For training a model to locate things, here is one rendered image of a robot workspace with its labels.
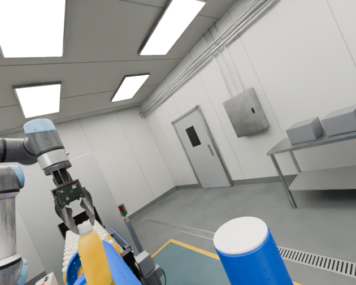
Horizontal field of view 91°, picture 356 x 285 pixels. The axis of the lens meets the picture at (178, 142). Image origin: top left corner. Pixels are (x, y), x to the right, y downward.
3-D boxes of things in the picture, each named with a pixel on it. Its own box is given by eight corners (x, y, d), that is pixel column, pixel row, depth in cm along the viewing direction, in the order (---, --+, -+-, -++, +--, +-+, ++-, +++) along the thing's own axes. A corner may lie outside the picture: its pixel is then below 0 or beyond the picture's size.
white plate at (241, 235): (272, 215, 91) (273, 217, 91) (225, 217, 108) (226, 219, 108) (259, 255, 69) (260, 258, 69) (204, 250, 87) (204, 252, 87)
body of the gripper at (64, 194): (57, 210, 47) (39, 170, 48) (60, 208, 54) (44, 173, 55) (87, 196, 51) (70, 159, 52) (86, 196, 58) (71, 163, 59)
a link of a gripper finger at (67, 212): (66, 242, 48) (59, 208, 49) (67, 238, 53) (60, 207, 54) (79, 237, 49) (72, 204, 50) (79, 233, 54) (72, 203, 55)
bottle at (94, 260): (107, 277, 59) (91, 223, 60) (118, 281, 54) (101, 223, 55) (85, 294, 53) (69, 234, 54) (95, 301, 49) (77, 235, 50)
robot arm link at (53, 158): (39, 161, 55) (68, 151, 60) (45, 174, 55) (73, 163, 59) (34, 156, 49) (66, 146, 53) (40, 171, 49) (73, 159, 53)
